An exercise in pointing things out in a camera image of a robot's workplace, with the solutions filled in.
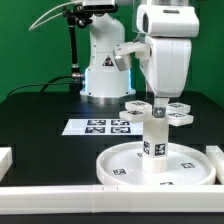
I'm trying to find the white left fence block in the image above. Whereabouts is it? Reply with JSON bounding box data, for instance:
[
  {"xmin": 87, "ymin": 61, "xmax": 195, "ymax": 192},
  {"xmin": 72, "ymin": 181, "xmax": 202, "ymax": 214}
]
[{"xmin": 0, "ymin": 147, "xmax": 13, "ymax": 181}]

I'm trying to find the white cable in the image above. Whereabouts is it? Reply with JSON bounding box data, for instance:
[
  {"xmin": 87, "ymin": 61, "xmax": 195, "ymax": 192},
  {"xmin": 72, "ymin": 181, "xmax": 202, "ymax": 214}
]
[{"xmin": 28, "ymin": 1, "xmax": 83, "ymax": 32}]

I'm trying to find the white round table top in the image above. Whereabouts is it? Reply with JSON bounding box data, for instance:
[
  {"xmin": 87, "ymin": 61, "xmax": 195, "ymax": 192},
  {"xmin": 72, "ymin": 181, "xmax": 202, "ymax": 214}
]
[{"xmin": 96, "ymin": 141, "xmax": 216, "ymax": 185}]

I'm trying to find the black cable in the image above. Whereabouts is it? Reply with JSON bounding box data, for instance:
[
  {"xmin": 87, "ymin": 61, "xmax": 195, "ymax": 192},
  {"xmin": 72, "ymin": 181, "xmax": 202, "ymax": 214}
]
[{"xmin": 5, "ymin": 75, "xmax": 75, "ymax": 99}]

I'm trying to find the white cross-shaped table base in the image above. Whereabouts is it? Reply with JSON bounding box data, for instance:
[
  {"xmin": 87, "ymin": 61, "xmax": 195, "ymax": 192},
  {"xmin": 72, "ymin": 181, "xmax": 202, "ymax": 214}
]
[{"xmin": 119, "ymin": 100, "xmax": 194, "ymax": 126}]

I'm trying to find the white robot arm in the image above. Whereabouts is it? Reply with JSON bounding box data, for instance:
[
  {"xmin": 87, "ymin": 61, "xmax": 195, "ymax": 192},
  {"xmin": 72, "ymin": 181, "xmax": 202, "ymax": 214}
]
[{"xmin": 81, "ymin": 0, "xmax": 199, "ymax": 118}]

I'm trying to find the white marker sheet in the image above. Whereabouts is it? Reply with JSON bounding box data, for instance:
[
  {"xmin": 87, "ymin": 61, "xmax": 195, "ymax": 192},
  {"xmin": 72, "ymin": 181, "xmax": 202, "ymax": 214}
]
[{"xmin": 62, "ymin": 119, "xmax": 143, "ymax": 136}]

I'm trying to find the white front fence bar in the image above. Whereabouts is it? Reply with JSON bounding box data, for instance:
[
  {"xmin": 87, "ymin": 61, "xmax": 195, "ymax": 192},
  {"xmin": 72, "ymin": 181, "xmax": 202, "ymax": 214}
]
[{"xmin": 0, "ymin": 185, "xmax": 224, "ymax": 215}]

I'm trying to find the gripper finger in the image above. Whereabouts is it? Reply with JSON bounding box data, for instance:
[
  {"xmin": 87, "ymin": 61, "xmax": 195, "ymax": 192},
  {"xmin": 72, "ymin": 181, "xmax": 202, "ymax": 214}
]
[{"xmin": 152, "ymin": 97, "xmax": 169, "ymax": 118}]

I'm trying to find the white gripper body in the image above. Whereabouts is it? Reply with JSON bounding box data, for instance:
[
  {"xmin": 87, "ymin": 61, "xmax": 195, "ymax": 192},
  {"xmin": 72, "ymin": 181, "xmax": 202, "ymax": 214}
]
[{"xmin": 140, "ymin": 36, "xmax": 192, "ymax": 98}]

